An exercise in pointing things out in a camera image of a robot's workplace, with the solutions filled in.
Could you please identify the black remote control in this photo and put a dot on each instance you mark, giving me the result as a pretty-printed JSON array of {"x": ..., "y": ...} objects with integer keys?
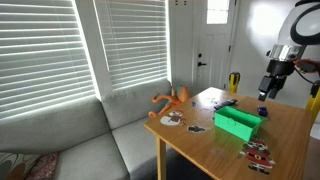
[{"x": 225, "y": 104}]

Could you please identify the wide white window blind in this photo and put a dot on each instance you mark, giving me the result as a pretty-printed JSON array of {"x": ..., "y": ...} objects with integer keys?
[{"x": 43, "y": 56}]

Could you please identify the yellow stand with black clamp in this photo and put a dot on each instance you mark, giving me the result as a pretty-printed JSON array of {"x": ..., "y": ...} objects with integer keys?
[{"x": 313, "y": 105}]

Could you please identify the pink patterned pillow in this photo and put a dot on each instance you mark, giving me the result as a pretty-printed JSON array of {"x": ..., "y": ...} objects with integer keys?
[{"x": 45, "y": 166}]

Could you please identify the orange octopus plush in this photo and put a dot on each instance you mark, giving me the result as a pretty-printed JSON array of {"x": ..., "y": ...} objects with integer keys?
[{"x": 181, "y": 93}]

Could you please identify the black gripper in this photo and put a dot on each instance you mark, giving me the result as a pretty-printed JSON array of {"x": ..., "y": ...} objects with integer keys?
[{"x": 280, "y": 68}]

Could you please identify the beige pillow with brown ovals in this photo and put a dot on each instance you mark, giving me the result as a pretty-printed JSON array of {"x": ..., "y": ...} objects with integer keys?
[{"x": 13, "y": 166}]

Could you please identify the small dark paper cutout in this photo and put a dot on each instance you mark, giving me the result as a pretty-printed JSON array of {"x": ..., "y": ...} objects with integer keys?
[{"x": 196, "y": 129}]

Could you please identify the yellow post with black band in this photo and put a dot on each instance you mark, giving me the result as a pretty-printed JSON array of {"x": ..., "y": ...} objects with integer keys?
[{"x": 234, "y": 81}]

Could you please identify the blue toy car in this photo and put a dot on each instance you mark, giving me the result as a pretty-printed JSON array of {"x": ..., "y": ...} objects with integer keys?
[{"x": 262, "y": 110}]

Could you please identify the snowman paper cutout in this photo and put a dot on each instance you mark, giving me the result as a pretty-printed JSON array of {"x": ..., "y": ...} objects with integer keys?
[{"x": 170, "y": 120}]

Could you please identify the grey fabric sofa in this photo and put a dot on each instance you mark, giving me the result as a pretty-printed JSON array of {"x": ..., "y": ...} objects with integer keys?
[{"x": 83, "y": 133}]

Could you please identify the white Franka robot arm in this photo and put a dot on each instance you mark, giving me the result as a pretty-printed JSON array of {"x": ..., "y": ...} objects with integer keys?
[{"x": 293, "y": 30}]

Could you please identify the wooden table leg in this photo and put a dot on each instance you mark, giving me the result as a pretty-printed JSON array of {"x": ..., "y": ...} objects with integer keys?
[{"x": 161, "y": 160}]

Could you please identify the narrow white window blind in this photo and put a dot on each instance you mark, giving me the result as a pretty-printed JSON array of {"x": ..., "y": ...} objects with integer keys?
[{"x": 136, "y": 40}]

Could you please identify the green plastic tool box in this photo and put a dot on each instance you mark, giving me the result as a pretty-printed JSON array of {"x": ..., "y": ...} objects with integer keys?
[{"x": 233, "y": 128}]

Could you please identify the Santa paper cutout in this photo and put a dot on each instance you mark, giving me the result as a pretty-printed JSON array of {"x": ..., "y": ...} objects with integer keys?
[{"x": 258, "y": 155}]

